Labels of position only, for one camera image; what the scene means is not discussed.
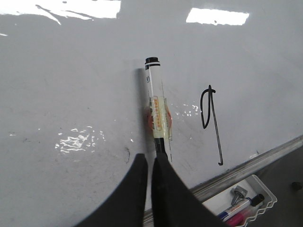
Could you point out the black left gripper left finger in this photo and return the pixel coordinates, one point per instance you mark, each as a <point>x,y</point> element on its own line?
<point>125,206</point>

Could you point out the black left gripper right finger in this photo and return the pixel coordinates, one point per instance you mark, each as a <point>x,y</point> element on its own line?
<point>173,204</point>

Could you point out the white black whiteboard marker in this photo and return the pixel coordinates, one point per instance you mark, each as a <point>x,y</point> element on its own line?
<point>160,119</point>

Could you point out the white whiteboard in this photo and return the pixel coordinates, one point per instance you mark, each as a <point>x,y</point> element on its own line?
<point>74,102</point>

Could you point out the white plastic tray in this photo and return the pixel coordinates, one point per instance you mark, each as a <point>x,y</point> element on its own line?
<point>254,186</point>

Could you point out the pink marker in tray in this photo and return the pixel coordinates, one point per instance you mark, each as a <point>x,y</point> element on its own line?
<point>239,218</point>

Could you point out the blue white marker in tray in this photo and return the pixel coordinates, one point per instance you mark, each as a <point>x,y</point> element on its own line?
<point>241,205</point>

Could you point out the grey aluminium whiteboard frame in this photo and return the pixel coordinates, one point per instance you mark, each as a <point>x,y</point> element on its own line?
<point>260,165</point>

